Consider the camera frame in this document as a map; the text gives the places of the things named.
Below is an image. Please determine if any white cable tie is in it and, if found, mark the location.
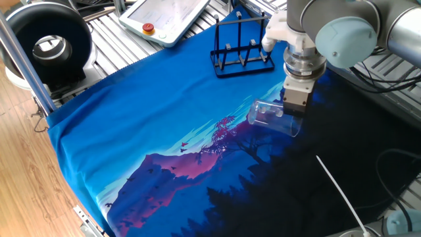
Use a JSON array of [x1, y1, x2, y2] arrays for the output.
[[315, 155, 372, 237]]

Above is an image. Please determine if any white teach pendant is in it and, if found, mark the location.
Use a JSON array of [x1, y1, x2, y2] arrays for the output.
[[118, 0, 211, 48]]

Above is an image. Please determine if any aluminium table edge rail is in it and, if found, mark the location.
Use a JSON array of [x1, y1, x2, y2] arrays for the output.
[[243, 0, 421, 129]]

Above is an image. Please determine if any aluminium frame post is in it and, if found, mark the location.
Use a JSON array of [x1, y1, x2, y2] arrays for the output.
[[0, 13, 57, 115]]

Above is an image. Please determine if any blue landscape print cloth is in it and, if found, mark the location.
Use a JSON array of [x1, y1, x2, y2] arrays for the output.
[[45, 6, 421, 237]]

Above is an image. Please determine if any metal corner bracket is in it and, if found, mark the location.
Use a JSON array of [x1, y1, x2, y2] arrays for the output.
[[73, 205, 107, 237]]

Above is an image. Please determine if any black wire cup rack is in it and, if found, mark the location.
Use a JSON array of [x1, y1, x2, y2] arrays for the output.
[[209, 9, 276, 79]]

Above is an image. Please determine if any black round duct fan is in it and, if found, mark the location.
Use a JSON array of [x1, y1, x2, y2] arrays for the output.
[[0, 1, 98, 99]]

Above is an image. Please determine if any clear plastic cup with handle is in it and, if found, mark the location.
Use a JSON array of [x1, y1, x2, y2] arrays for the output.
[[247, 98, 304, 138]]

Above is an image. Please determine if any black cable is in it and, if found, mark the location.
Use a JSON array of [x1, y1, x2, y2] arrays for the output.
[[348, 45, 421, 95], [353, 147, 421, 233]]

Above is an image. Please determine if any grey Schunk gripper body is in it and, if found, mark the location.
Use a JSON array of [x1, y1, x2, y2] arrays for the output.
[[282, 75, 317, 119]]

